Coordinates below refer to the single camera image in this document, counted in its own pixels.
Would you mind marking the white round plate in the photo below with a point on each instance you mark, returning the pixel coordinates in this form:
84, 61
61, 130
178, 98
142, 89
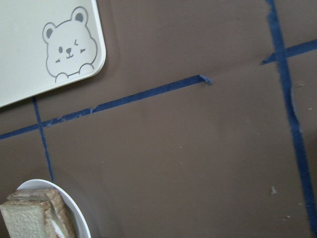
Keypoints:
76, 215

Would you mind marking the cream bear tray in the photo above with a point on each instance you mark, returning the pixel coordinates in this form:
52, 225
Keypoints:
47, 44

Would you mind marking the toast with fried egg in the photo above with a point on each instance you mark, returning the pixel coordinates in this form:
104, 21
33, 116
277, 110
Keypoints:
61, 220

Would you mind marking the brown bread slice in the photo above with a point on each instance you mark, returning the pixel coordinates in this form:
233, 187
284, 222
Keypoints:
28, 219

